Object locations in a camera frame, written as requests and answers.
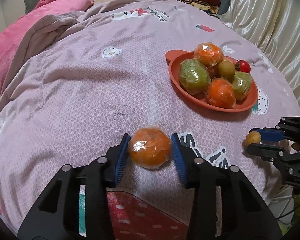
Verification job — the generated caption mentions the small yellow-brown longan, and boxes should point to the small yellow-brown longan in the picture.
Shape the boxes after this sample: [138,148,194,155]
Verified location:
[244,131,262,147]

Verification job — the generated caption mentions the green fruit front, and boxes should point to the green fruit front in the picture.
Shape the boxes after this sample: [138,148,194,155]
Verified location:
[232,71,253,101]

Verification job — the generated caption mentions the green fruit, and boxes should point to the green fruit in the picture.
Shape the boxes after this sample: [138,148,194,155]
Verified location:
[232,71,253,101]
[178,58,211,95]

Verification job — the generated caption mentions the red cherry tomato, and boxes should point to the red cherry tomato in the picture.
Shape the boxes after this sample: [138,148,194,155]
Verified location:
[235,60,251,73]

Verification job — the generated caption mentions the orange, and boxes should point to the orange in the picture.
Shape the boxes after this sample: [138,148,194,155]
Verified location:
[128,127,172,170]

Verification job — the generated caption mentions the wrapped orange left plate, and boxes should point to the wrapped orange left plate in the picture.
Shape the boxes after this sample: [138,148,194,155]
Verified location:
[206,77,236,109]

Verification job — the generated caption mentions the wrapped orange plate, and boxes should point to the wrapped orange plate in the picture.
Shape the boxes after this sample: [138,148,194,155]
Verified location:
[193,42,224,68]
[206,77,236,109]

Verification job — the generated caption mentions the small brown longan on plate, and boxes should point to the small brown longan on plate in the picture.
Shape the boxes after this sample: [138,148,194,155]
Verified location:
[218,60,236,81]

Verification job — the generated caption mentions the wrapped green fruit on plate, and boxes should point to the wrapped green fruit on plate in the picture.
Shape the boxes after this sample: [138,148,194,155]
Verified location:
[178,58,211,95]

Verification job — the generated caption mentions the wrapped orange right plate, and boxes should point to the wrapped orange right plate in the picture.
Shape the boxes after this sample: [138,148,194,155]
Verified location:
[193,42,224,68]

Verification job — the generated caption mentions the orange bear-ear plate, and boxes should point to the orange bear-ear plate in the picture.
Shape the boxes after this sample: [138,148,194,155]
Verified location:
[165,50,258,113]

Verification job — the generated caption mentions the cream satin curtain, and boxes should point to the cream satin curtain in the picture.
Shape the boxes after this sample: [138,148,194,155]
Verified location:
[221,0,300,107]

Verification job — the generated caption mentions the pink patterned quilt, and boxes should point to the pink patterned quilt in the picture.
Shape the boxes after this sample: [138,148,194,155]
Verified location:
[0,0,300,233]

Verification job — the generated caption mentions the pink fleece blanket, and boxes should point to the pink fleece blanket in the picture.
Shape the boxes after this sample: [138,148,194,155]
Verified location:
[0,0,94,120]

